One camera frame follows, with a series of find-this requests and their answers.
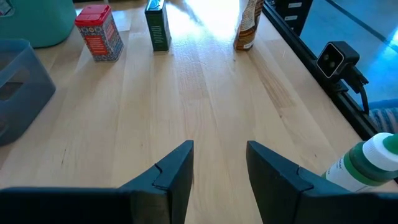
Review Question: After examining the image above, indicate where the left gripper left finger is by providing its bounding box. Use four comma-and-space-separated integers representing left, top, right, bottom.
0, 139, 194, 224

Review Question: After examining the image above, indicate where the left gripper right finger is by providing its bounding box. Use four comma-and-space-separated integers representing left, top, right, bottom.
246, 140, 398, 224

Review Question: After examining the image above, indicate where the green food colouring bottle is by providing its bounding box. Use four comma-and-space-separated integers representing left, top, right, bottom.
322, 132, 398, 193

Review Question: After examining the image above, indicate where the red-lid paprika tin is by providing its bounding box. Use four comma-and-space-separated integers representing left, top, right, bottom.
74, 4, 124, 62

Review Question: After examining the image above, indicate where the brown pouch with nutrition label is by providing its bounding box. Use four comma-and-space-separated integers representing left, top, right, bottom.
233, 0, 265, 52

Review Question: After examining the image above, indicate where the dark green black pepper tin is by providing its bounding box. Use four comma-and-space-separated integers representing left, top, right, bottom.
144, 0, 172, 53

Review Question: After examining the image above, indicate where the smoky grey plastic bin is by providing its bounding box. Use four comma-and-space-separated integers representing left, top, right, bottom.
0, 39, 57, 147

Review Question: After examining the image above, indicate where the black labelled cabinet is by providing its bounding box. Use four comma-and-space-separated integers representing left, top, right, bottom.
273, 0, 314, 35

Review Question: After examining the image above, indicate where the teal plastic bin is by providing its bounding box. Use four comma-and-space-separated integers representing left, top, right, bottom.
0, 0, 77, 49

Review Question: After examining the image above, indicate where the black table-level camera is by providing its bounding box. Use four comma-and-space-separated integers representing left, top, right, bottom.
316, 41, 370, 114

